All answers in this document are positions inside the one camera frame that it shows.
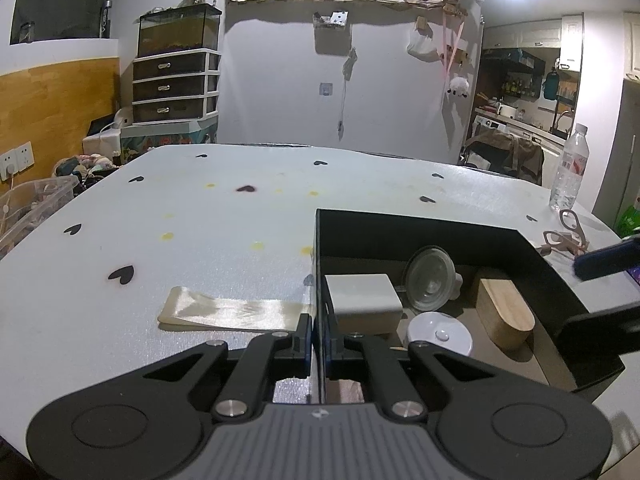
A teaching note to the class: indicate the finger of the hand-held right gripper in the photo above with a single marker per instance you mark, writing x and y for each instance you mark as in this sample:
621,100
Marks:
595,337
607,260

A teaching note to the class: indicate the white washing machine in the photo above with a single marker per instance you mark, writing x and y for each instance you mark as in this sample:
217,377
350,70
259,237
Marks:
487,125

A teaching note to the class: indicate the white hanging bag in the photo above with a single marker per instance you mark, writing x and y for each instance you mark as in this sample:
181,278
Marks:
422,42

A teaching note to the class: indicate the colourful printed low cabinet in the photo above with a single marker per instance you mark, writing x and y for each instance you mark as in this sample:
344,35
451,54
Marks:
170,137

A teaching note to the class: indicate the white wall socket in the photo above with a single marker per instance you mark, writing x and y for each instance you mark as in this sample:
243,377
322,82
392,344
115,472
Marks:
15,158

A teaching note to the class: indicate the white sheep plush toy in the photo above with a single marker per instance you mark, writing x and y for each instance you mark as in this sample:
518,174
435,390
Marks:
457,85

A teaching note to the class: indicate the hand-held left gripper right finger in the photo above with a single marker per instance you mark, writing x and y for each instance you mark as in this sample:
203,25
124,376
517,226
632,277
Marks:
334,355

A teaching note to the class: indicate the white power adapter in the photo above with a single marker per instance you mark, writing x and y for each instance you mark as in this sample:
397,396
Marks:
362,300

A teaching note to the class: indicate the white three drawer unit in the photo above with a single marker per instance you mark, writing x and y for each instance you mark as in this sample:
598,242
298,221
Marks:
172,87

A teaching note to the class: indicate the pink hanging ribbons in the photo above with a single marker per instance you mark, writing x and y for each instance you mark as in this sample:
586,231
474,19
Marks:
450,47

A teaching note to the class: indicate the oval wooden case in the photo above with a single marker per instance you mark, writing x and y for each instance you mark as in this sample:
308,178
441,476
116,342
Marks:
505,312

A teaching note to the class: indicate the metal wall bracket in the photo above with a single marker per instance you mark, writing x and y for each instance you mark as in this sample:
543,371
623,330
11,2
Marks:
332,19

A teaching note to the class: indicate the blue hanging bag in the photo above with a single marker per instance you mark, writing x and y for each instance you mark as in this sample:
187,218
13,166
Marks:
551,85

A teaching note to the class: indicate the glass fish tank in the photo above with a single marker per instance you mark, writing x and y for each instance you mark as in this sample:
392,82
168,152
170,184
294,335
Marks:
177,30

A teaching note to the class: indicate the wall hook plate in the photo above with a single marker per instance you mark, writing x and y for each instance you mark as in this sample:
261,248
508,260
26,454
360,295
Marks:
326,89

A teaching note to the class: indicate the black cardboard box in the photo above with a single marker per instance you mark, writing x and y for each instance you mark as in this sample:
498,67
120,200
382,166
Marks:
550,285

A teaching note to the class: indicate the clear plastic storage bin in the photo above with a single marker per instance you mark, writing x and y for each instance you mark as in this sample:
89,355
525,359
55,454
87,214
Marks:
30,210

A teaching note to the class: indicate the chair with brown cloth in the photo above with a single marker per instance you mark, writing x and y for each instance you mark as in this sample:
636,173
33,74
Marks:
505,152

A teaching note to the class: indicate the green bag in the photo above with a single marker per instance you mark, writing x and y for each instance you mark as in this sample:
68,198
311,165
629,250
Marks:
629,217

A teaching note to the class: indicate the white heart print tablecloth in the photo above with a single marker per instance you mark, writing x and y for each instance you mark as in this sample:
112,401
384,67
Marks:
200,240

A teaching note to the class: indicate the white round disc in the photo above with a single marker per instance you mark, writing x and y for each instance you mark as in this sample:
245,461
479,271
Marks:
440,335

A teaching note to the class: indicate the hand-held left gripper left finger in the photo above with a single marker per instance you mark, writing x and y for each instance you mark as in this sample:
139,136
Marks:
304,345

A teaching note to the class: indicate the clear plastic round funnel part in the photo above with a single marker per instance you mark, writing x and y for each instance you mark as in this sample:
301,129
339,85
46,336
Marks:
429,280

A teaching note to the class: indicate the white small appliance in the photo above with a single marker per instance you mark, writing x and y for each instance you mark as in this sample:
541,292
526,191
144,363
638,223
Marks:
107,130

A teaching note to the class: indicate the cream satin ribbon strip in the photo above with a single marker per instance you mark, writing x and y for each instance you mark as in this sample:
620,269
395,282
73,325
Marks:
235,312

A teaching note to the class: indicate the pile of plush toys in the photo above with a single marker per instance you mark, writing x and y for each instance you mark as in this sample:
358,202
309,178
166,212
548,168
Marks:
82,165

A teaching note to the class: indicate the clear plastic water bottle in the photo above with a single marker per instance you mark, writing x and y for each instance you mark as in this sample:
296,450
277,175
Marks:
570,170

